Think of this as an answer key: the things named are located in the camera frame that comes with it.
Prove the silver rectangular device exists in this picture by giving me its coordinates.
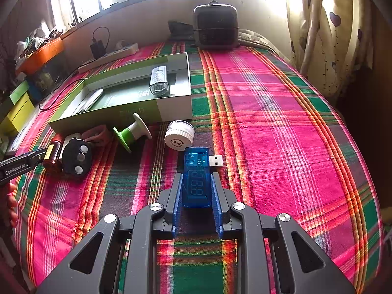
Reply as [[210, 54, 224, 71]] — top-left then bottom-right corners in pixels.
[[73, 89, 105, 115]]

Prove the white power strip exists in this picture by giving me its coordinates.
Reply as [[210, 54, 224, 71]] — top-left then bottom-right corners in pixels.
[[76, 43, 139, 74]]

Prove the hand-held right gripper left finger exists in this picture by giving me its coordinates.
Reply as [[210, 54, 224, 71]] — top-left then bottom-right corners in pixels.
[[37, 173, 184, 294]]

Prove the pink rubber strap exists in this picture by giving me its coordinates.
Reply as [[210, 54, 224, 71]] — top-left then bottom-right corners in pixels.
[[82, 125, 111, 146]]

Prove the pile of assorted clutter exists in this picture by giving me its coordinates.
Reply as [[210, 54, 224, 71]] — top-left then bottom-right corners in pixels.
[[17, 21, 74, 57]]

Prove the orange tray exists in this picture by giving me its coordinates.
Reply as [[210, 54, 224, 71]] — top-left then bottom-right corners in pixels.
[[15, 38, 65, 75]]

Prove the black charger cable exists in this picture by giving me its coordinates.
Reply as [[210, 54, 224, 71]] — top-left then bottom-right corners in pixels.
[[38, 26, 110, 111]]

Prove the person's left hand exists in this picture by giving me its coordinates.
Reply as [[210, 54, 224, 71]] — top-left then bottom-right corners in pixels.
[[7, 184, 18, 228]]

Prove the plaid blanket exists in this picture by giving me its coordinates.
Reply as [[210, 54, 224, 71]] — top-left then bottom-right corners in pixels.
[[12, 41, 385, 294]]

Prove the yellow box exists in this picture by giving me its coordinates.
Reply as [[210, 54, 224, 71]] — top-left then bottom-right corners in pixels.
[[0, 96, 36, 134]]

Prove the blue usb tester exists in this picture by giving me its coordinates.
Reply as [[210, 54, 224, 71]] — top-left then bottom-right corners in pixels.
[[183, 147, 224, 209]]

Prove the dark clear storage bin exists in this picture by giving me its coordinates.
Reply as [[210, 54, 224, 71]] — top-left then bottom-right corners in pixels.
[[27, 53, 69, 98]]

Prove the black remote control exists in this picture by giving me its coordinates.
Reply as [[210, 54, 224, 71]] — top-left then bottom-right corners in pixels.
[[149, 66, 172, 98]]

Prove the brown bottle with red cap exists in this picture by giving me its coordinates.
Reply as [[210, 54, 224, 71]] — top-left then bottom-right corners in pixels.
[[42, 134, 64, 173]]

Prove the green cardboard box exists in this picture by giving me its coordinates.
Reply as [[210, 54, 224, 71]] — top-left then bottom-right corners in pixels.
[[48, 52, 193, 135]]

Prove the blue box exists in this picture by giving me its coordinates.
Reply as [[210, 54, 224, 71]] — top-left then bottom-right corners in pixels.
[[26, 78, 43, 101]]

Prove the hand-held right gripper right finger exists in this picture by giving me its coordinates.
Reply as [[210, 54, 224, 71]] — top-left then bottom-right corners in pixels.
[[211, 172, 357, 294]]

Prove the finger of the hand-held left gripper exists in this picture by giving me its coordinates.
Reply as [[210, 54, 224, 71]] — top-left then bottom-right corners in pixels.
[[29, 148, 49, 167]]

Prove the green box lid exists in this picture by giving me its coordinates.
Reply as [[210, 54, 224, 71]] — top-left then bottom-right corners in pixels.
[[9, 81, 30, 105]]

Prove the green and white spool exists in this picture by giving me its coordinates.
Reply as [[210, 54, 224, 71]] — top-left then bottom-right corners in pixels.
[[113, 113, 152, 153]]

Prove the heart-print curtain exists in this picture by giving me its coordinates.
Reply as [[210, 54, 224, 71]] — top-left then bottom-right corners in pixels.
[[286, 0, 377, 98]]

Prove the black three-button key fob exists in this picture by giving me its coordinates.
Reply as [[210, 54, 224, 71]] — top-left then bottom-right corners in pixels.
[[62, 138, 93, 178]]

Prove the black charger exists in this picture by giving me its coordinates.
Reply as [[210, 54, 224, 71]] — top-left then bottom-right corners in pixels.
[[90, 38, 106, 59]]

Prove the dark cloth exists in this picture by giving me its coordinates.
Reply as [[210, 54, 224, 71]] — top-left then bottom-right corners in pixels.
[[168, 20, 196, 41]]

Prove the white ribbed round cap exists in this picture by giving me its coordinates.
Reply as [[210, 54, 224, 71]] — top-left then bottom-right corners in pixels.
[[164, 120, 195, 151]]

